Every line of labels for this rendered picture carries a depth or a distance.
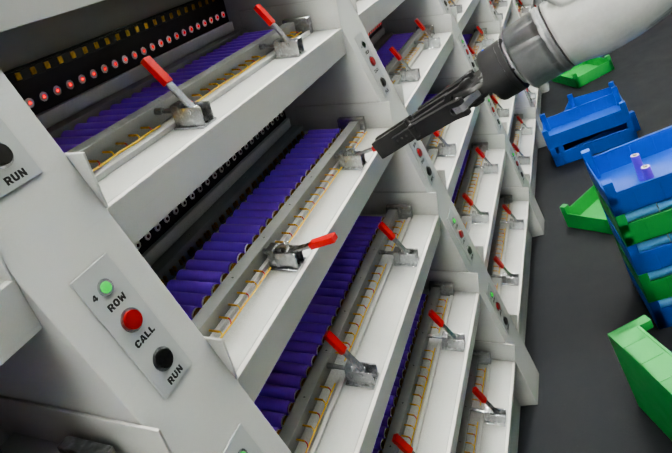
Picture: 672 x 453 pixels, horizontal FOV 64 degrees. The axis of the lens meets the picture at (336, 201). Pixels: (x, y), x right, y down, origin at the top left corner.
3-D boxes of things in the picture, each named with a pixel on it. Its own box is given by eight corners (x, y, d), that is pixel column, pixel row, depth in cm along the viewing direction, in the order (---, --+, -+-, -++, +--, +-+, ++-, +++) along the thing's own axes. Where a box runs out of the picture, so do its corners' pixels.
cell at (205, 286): (177, 288, 66) (222, 292, 63) (169, 297, 64) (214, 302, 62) (172, 276, 65) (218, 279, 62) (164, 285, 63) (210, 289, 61)
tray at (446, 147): (480, 106, 163) (478, 61, 157) (448, 209, 115) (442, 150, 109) (415, 110, 171) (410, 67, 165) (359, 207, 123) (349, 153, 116)
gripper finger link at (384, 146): (419, 135, 80) (418, 137, 79) (383, 157, 84) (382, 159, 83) (407, 119, 79) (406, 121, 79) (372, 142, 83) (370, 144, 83)
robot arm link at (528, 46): (574, 54, 72) (534, 79, 75) (538, -2, 70) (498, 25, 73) (576, 76, 65) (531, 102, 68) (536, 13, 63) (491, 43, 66)
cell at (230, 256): (204, 258, 70) (247, 261, 68) (196, 266, 69) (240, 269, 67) (200, 246, 70) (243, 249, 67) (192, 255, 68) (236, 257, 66)
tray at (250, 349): (396, 149, 101) (389, 101, 97) (249, 412, 53) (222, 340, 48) (300, 151, 109) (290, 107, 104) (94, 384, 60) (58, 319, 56)
